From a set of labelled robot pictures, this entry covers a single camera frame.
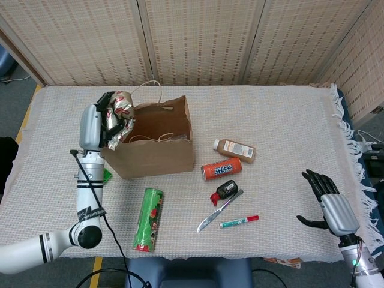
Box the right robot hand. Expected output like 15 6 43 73
296 169 360 238

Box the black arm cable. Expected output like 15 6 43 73
69 149 151 288

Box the silver red snack packet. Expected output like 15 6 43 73
103 89 136 151

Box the orange soda can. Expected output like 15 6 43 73
200 157 242 182

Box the red capped marker pen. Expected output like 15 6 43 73
218 214 260 230

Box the brown juice bottle white cap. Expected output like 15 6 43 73
212 139 257 164

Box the black bottle red cap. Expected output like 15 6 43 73
210 179 239 206

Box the blue chair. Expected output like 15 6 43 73
0 49 16 79

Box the white cable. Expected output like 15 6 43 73
356 130 384 151

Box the green chips can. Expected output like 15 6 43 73
131 188 165 253

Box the blue padded seat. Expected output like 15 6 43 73
125 257 253 288

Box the metal table knife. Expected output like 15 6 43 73
196 188 244 234

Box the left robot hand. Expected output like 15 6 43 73
78 91 127 150

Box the brown paper shopping bag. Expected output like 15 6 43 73
100 80 194 180

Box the white woven tablecloth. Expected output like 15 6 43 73
0 83 380 262

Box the black rounded object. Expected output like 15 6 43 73
0 136 18 193

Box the woven bamboo folding screen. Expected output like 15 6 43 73
0 0 384 121

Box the black box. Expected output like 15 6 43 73
361 151 384 182

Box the orange printed flat packet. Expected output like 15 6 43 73
262 257 301 269

